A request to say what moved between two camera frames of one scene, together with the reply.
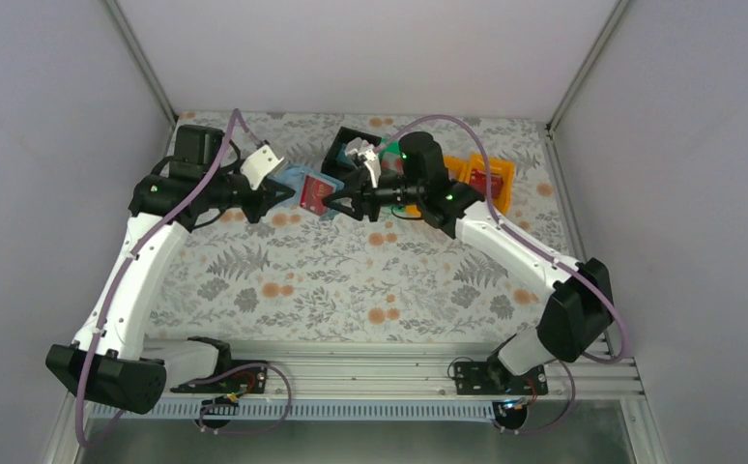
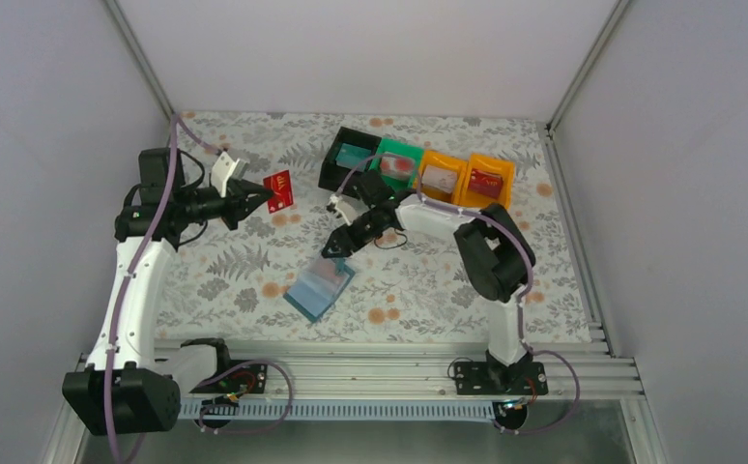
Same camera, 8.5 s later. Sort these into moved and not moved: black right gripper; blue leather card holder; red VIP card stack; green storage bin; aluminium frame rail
Moved: blue leather card holder; black right gripper
Not moved: green storage bin; red VIP card stack; aluminium frame rail
